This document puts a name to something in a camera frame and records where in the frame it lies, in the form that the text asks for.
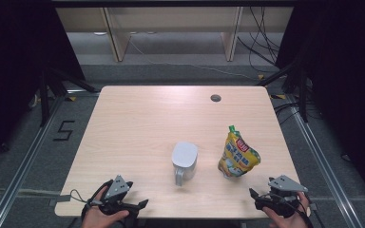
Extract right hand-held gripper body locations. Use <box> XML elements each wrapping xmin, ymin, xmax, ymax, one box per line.
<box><xmin>259</xmin><ymin>175</ymin><xmax>309</xmax><ymax>219</ymax></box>

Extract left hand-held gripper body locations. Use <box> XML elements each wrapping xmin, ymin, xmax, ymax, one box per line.
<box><xmin>86</xmin><ymin>174</ymin><xmax>141</xmax><ymax>219</ymax></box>

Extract yellow green spout pouch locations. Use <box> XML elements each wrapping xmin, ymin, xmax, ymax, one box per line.
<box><xmin>218</xmin><ymin>124</ymin><xmax>262</xmax><ymax>181</ymax></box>

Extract grey lidded container with handle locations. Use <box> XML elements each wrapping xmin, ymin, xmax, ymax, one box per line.
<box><xmin>171</xmin><ymin>141</ymin><xmax>200</xmax><ymax>187</ymax></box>

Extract person's right hand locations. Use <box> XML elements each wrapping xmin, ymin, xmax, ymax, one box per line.
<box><xmin>261</xmin><ymin>191</ymin><xmax>312</xmax><ymax>228</ymax></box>

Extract person's left hand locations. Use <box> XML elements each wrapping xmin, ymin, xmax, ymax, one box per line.
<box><xmin>81</xmin><ymin>187</ymin><xmax>130</xmax><ymax>228</ymax></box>

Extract black metal stand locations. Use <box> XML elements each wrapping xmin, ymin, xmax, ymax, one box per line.
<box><xmin>38</xmin><ymin>66</ymin><xmax>100</xmax><ymax>128</ymax></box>
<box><xmin>255</xmin><ymin>59</ymin><xmax>310</xmax><ymax>124</ymax></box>

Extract black curtain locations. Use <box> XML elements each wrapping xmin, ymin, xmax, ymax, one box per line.
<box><xmin>0</xmin><ymin>0</ymin><xmax>87</xmax><ymax>174</ymax></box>
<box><xmin>275</xmin><ymin>0</ymin><xmax>365</xmax><ymax>203</ymax></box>

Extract black wrist strap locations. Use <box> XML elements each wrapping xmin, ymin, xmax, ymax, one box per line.
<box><xmin>265</xmin><ymin>193</ymin><xmax>316</xmax><ymax>228</ymax></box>
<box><xmin>81</xmin><ymin>179</ymin><xmax>114</xmax><ymax>222</ymax></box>

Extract thin grey cable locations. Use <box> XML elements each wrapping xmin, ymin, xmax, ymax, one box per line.
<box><xmin>68</xmin><ymin>188</ymin><xmax>91</xmax><ymax>205</ymax></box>

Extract aluminium floor rail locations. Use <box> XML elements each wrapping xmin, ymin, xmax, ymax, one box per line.
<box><xmin>285</xmin><ymin>94</ymin><xmax>358</xmax><ymax>228</ymax></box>
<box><xmin>0</xmin><ymin>94</ymin><xmax>65</xmax><ymax>228</ymax></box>

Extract grey metal bracket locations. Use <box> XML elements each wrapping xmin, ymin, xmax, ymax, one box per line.
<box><xmin>48</xmin><ymin>195</ymin><xmax>72</xmax><ymax>207</ymax></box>

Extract black floor cables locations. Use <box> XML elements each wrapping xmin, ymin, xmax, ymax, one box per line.
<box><xmin>273</xmin><ymin>100</ymin><xmax>299</xmax><ymax>126</ymax></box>

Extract bundle of hanging black cables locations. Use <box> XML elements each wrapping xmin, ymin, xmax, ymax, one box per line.
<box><xmin>236</xmin><ymin>6</ymin><xmax>282</xmax><ymax>74</ymax></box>

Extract black frame beam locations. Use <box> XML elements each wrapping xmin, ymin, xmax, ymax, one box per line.
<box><xmin>50</xmin><ymin>0</ymin><xmax>299</xmax><ymax>9</ymax></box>

